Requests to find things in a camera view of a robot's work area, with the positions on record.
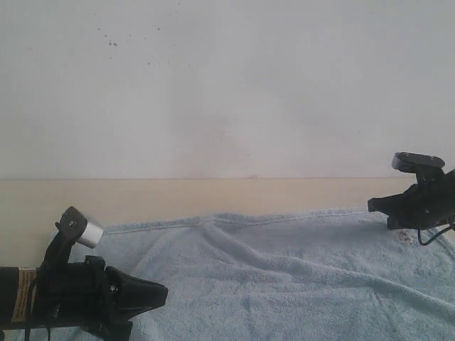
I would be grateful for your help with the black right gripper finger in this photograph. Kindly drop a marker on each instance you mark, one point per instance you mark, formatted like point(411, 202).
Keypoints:
point(390, 205)

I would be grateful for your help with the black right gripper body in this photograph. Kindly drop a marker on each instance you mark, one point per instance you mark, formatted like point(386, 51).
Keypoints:
point(430, 202)

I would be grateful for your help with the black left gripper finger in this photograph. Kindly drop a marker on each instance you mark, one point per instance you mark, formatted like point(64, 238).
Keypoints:
point(131, 296)

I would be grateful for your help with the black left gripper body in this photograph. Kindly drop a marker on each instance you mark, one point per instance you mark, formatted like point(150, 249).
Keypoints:
point(76, 295)

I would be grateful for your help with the light blue fleece towel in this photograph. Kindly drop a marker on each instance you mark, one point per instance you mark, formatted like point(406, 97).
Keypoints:
point(330, 275)

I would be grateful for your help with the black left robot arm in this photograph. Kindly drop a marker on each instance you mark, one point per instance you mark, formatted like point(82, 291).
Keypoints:
point(17, 297)

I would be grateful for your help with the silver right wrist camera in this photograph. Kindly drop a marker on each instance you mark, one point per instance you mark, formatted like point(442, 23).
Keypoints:
point(419, 163)

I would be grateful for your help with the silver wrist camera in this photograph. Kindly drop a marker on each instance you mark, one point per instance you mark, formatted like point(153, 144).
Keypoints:
point(73, 227)
point(419, 163)

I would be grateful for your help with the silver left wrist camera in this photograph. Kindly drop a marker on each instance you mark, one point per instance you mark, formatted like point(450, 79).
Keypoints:
point(73, 227)

